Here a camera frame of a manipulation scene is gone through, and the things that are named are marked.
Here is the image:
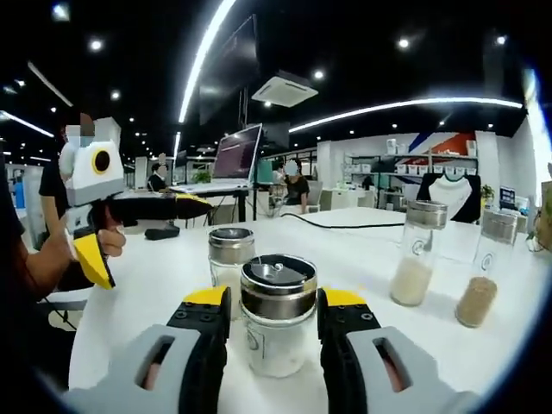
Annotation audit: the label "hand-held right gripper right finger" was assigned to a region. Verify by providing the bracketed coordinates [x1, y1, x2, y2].
[317, 286, 480, 414]

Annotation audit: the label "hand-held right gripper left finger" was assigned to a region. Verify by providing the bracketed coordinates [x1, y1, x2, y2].
[66, 285, 234, 414]

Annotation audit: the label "short glass seasoning bottle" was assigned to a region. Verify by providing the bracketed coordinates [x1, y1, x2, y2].
[208, 227, 256, 321]
[239, 254, 319, 380]

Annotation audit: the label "tall seasoning bottle white grains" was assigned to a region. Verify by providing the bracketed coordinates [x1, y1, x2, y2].
[390, 199, 449, 307]

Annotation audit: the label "tall seasoning bottle brown powder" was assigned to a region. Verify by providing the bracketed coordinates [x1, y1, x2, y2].
[455, 210, 518, 329]

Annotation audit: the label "person's left hand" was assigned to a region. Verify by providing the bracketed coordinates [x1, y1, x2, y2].
[45, 222, 128, 267]

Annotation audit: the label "flat black device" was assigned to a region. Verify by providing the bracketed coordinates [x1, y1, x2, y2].
[143, 226, 180, 241]

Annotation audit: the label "black standing desk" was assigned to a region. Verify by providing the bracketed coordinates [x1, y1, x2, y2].
[167, 185, 260, 226]

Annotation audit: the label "open silver laptop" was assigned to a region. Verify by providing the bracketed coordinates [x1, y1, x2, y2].
[169, 122, 264, 194]

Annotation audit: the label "hanging dark monitor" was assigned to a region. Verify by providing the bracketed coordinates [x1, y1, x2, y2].
[198, 14, 261, 127]

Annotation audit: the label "long straight ceiling light strip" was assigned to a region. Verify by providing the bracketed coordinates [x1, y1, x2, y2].
[178, 0, 236, 124]

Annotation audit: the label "ceiling air conditioner unit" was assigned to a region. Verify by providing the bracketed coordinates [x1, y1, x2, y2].
[250, 70, 320, 107]

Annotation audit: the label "black and white shirt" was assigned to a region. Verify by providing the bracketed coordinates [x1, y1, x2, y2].
[415, 172, 482, 225]

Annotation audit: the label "shelf with white boxes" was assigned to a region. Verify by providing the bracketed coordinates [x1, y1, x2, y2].
[346, 152, 480, 204]

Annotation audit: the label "small blue screen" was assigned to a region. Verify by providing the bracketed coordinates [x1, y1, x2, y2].
[499, 185, 530, 213]

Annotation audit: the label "curved ceiling light strip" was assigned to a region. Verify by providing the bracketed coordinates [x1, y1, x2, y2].
[289, 97, 524, 133]

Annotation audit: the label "group of ceiling spotlights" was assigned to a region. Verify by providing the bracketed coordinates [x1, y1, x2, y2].
[12, 29, 510, 143]

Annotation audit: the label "black power cable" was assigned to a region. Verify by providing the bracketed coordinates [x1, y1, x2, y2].
[275, 212, 407, 229]

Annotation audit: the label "red and blue wall graphic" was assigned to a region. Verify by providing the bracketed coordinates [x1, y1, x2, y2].
[406, 130, 478, 154]

